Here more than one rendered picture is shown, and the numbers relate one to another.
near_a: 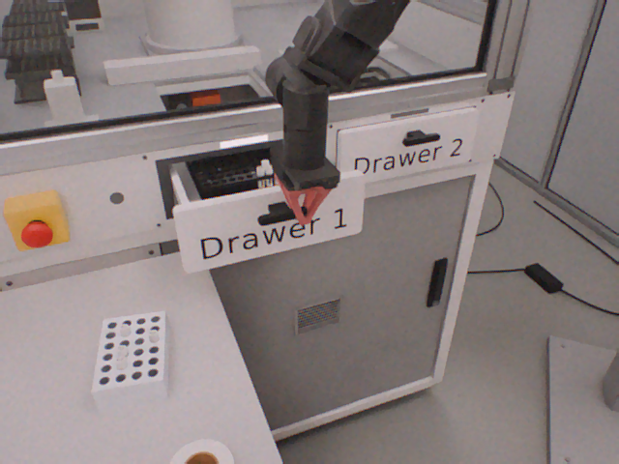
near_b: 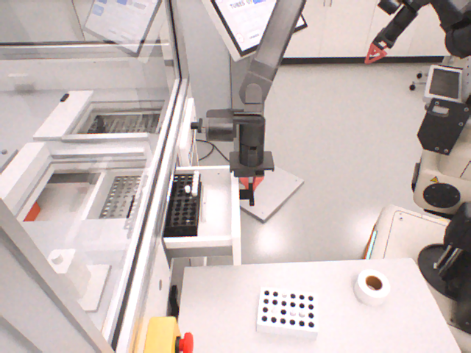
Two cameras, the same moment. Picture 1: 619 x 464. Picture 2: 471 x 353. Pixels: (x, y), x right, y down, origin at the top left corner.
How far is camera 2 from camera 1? 0.72 m
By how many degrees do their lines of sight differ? 54
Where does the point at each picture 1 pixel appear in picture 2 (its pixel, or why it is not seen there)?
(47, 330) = not seen: outside the picture
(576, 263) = not seen: hidden behind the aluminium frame
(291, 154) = (258, 158)
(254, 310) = not seen: hidden behind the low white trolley
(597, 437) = (257, 198)
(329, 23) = (266, 83)
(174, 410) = (322, 299)
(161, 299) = (229, 296)
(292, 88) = (257, 125)
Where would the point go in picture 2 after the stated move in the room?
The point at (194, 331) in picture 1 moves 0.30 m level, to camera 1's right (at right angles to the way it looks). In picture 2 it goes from (266, 281) to (294, 197)
